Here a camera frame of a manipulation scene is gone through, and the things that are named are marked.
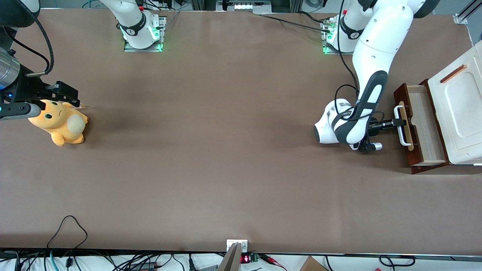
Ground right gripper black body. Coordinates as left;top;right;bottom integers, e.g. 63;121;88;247
2;65;58;104

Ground white drawer handle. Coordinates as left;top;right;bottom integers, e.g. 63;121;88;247
394;105;412;147

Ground dark wood drawer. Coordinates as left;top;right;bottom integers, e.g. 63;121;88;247
393;83;450;167

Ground orange plush toy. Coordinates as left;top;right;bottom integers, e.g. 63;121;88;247
28;99;90;148

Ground white-topped dark wood cabinet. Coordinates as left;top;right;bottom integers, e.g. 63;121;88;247
410;40;482;175

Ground brown cardboard box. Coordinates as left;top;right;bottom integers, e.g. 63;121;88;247
299;256;329;271

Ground red black clip leads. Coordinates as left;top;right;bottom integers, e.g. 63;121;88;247
259;254;287;271

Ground black power adapter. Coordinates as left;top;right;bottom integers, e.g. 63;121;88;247
129;261;159;271

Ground aluminium bar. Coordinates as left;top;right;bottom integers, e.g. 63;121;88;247
217;242;242;271

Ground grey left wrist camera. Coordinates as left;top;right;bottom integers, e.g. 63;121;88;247
358;141;383;153

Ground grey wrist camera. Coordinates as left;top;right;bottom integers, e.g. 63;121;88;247
358;141;383;153
0;102;42;121

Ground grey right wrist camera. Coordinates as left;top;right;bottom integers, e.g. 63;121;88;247
0;102;42;121

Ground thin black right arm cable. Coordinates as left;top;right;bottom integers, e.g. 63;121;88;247
3;27;51;64

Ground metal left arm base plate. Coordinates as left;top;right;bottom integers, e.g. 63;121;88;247
320;21;363;56

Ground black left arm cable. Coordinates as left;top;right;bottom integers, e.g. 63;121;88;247
334;0;386;121

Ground thin black looped cable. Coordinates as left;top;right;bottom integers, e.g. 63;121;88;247
46;215;89;250

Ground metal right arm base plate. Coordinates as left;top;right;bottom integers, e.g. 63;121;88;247
124;16;167;53

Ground aluminium frame profile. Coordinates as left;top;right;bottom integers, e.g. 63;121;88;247
453;0;482;25

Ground black cable across table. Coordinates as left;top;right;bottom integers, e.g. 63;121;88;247
259;11;334;34

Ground black coiled cable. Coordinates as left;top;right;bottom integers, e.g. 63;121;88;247
378;254;416;268

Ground white metal bracket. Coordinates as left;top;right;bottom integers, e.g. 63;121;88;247
226;239;249;253

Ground lit device on frame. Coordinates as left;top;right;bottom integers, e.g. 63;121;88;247
216;0;272;12

